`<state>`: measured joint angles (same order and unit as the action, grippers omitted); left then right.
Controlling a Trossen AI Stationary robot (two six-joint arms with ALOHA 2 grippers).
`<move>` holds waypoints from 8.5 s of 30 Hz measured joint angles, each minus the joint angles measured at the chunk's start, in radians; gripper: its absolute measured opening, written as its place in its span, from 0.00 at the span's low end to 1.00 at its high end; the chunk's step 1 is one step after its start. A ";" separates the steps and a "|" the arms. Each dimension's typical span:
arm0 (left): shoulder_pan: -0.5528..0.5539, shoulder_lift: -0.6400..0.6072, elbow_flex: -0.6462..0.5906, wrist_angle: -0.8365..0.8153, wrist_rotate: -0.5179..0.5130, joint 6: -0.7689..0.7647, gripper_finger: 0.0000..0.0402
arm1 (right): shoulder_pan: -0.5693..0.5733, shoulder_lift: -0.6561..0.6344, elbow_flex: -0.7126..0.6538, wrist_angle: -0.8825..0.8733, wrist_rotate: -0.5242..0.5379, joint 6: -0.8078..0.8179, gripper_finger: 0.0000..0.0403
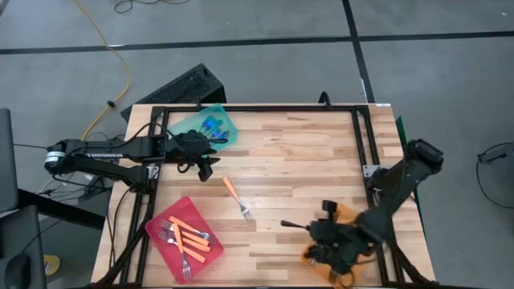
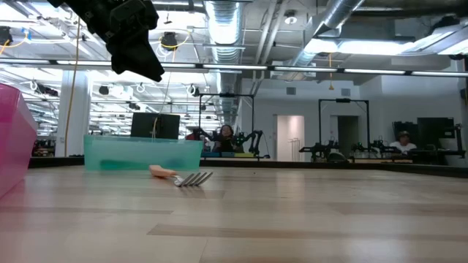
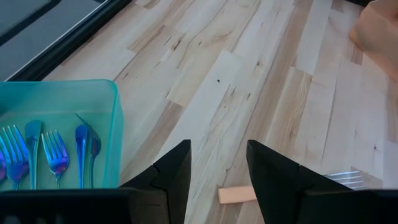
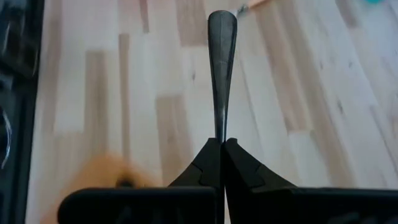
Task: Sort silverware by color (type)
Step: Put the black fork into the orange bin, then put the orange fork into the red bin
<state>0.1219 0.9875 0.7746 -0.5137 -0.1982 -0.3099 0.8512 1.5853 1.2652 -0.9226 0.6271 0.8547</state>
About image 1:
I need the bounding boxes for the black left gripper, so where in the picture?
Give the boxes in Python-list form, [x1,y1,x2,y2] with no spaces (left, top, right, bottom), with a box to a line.
[175,129,230,183]

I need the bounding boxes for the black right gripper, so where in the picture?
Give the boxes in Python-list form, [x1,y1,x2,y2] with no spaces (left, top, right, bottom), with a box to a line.
[306,199,365,275]

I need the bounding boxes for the orange handled fork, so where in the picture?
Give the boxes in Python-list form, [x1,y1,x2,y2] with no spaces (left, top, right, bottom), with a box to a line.
[160,219,210,247]
[222,176,255,222]
[159,230,212,254]
[173,224,193,281]

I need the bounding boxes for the cream-handled forks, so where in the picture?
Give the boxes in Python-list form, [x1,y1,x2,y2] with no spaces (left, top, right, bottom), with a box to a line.
[158,234,207,265]
[168,215,218,246]

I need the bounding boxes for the orange translucent plastic bin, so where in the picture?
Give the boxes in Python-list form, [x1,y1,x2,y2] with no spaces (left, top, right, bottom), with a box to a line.
[300,202,381,289]

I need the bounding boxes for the teal translucent plastic bin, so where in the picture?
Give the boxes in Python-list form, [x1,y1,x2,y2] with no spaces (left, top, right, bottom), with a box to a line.
[167,103,239,153]

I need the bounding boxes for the red translucent plastic bin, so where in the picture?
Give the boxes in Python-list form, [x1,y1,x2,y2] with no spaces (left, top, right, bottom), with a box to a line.
[144,195,225,285]

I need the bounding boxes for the black perforated computer case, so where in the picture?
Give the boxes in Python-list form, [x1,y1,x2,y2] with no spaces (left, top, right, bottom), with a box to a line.
[120,63,228,123]

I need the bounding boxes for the black desk beam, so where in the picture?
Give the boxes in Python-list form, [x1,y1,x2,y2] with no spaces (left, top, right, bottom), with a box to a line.
[18,187,106,231]

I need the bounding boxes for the yellow object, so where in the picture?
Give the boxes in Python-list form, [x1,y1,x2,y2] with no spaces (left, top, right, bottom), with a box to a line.
[43,254,62,277]

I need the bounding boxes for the dark desk top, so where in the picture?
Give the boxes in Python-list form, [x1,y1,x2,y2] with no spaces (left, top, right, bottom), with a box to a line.
[0,204,48,289]

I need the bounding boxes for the black computer mouse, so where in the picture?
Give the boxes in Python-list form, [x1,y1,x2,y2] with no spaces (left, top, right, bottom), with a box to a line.
[2,253,33,289]

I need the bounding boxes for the yellow cable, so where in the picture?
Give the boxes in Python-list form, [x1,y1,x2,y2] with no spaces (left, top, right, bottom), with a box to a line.
[73,0,133,141]

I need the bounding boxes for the white cable bundle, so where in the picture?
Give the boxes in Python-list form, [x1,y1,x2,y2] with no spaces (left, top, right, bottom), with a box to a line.
[38,170,97,193]

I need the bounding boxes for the black floor cable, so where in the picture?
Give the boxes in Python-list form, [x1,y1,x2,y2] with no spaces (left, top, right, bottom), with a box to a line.
[113,0,192,14]

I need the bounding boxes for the black cable loop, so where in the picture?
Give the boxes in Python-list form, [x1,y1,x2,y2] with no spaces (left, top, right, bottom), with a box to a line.
[475,140,514,210]

